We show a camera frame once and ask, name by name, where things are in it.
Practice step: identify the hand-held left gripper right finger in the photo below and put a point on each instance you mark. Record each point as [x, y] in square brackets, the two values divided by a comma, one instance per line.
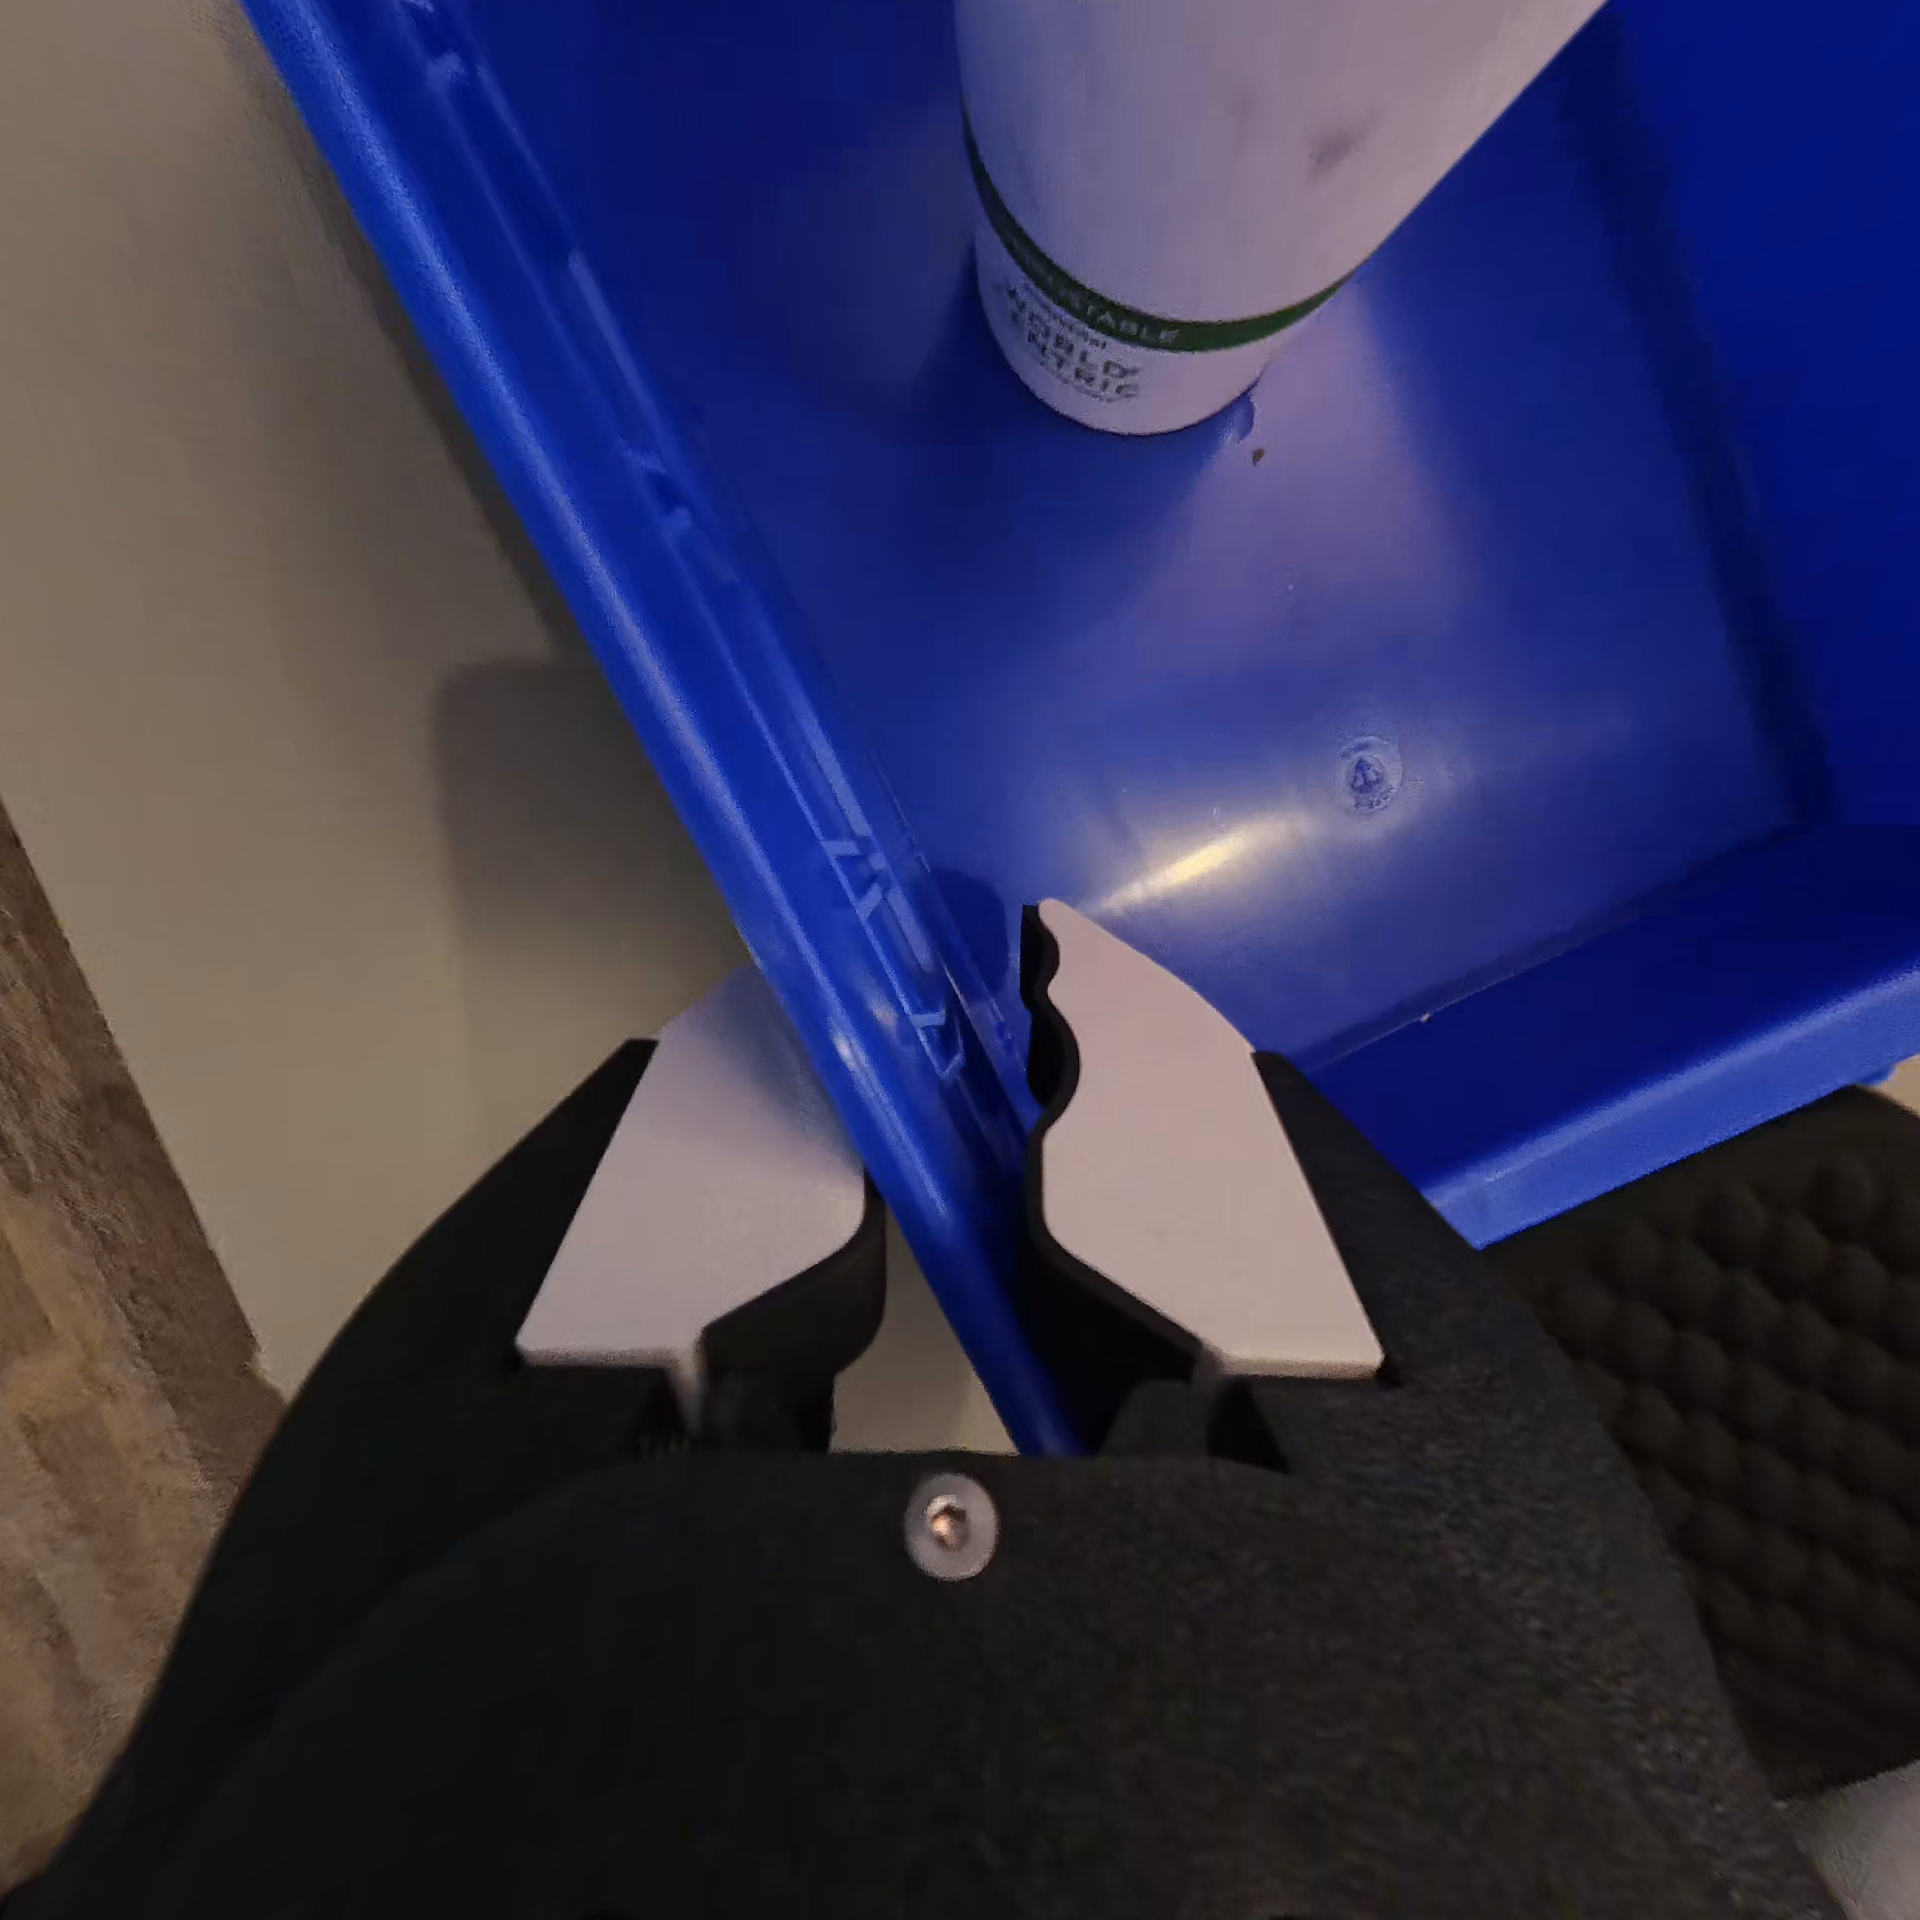
[1200, 1188]

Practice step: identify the black wrist rest pad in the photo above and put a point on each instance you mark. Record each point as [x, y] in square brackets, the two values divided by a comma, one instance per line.
[1772, 1412]

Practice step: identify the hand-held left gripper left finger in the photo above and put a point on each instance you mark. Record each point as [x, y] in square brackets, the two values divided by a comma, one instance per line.
[708, 1202]

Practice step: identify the white paper cup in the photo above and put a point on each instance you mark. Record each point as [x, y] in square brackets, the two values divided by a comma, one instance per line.
[1200, 182]

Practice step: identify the blue plastic bin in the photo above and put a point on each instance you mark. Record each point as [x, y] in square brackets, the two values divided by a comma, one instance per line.
[1200, 751]

